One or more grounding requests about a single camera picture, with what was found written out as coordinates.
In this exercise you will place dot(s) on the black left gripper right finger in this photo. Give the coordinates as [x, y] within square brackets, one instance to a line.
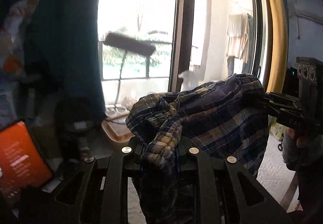
[223, 190]

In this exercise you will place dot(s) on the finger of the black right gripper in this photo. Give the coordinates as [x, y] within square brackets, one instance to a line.
[276, 104]

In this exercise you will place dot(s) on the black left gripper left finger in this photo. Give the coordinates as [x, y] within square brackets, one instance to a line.
[98, 191]

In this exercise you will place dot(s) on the blue plaid pants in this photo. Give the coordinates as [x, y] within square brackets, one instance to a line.
[223, 118]

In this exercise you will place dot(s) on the right hand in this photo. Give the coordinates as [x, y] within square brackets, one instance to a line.
[296, 150]

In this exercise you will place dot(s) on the yellow curtain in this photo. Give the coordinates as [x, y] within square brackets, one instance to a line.
[279, 51]

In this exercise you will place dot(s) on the beige plastic food container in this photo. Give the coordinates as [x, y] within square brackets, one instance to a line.
[116, 129]

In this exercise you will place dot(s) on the tablet with orange screen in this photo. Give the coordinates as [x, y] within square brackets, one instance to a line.
[22, 164]

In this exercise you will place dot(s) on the dark teal curtain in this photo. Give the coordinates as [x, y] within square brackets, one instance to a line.
[66, 34]

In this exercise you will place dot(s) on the black desk lamp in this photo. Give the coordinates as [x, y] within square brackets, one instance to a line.
[127, 44]

